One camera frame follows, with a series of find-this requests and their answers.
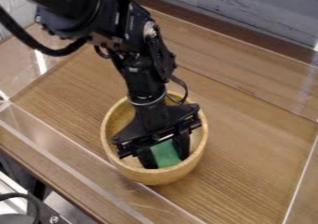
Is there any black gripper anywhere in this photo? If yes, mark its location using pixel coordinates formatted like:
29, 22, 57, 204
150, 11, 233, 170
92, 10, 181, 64
112, 99, 201, 169

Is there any green rectangular block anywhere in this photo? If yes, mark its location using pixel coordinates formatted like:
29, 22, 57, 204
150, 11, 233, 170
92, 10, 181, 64
149, 139, 181, 168

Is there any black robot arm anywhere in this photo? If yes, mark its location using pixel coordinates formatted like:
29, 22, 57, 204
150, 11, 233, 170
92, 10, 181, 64
0, 0, 201, 169

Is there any brown wooden bowl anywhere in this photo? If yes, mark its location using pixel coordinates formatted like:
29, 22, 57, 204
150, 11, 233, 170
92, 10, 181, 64
100, 97, 208, 185

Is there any clear acrylic tray wall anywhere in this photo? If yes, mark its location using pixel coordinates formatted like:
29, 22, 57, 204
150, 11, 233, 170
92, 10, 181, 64
0, 0, 318, 224

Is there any black metal mount plate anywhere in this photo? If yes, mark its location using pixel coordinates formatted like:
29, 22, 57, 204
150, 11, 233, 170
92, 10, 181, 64
26, 193, 78, 224

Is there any black cable lower left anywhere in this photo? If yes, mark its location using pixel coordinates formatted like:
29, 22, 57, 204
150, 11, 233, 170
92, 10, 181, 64
0, 192, 44, 224

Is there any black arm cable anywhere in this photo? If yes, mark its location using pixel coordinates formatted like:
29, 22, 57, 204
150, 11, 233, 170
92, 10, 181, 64
0, 6, 90, 58

